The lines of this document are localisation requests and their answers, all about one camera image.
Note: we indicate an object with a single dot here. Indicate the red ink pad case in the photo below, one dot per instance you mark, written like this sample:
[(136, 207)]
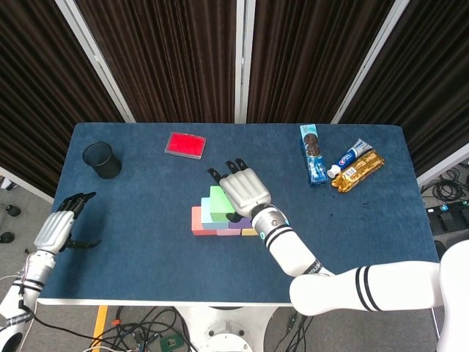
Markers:
[(185, 144)]

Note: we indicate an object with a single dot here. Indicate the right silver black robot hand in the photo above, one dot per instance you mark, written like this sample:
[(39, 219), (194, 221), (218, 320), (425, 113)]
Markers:
[(243, 190)]

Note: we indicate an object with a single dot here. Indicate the yellow cube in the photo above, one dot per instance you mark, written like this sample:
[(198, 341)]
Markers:
[(249, 231)]

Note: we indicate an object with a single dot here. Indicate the purple cube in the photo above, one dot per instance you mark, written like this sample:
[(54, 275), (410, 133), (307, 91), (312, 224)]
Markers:
[(240, 224)]

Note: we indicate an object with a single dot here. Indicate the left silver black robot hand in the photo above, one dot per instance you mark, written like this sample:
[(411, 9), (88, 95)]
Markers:
[(55, 229)]

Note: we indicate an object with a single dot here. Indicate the white blue toothpaste tube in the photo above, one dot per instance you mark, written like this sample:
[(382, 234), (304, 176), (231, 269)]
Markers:
[(348, 157)]

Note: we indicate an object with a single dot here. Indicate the light blue cube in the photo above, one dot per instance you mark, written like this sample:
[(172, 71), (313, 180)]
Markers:
[(206, 216)]

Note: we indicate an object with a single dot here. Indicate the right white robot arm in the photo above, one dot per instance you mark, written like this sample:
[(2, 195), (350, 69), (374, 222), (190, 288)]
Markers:
[(329, 289)]

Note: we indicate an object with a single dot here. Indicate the gold foil snack pack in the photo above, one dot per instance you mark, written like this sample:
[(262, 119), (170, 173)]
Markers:
[(357, 170)]

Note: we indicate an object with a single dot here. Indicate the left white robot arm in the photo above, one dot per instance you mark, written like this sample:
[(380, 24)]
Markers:
[(22, 293)]

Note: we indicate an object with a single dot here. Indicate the yellow floor tape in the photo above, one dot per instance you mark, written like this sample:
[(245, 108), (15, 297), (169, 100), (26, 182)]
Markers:
[(99, 322)]

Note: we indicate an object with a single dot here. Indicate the black mesh pen cup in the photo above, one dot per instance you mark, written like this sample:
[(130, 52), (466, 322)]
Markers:
[(106, 166)]

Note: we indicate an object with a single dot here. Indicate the green circuit board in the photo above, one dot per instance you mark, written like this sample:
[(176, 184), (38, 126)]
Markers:
[(170, 342)]

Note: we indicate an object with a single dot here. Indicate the blue table cloth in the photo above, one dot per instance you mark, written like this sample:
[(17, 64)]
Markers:
[(146, 271)]

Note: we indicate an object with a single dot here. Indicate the pink cube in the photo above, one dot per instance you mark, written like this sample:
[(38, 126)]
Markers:
[(229, 232)]

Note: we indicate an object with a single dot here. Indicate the blue cookie box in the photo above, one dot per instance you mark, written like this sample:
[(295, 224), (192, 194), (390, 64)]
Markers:
[(315, 165)]

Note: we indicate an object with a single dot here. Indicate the green cube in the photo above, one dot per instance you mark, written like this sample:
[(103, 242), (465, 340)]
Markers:
[(220, 203)]

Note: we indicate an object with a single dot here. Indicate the white table frame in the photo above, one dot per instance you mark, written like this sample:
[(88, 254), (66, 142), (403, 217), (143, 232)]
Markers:
[(183, 303)]

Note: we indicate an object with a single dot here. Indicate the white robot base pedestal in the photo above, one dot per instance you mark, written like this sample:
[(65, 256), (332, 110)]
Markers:
[(227, 330)]

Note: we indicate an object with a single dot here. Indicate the red-orange cube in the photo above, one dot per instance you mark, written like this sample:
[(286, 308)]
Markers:
[(196, 221)]

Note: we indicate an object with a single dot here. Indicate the brown partition panel white frame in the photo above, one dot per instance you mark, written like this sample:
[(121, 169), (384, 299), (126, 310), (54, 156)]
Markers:
[(165, 66), (421, 91), (36, 91), (304, 66)]

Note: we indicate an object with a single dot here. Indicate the black floor caster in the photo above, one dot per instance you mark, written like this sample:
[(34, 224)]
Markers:
[(6, 237), (12, 210)]

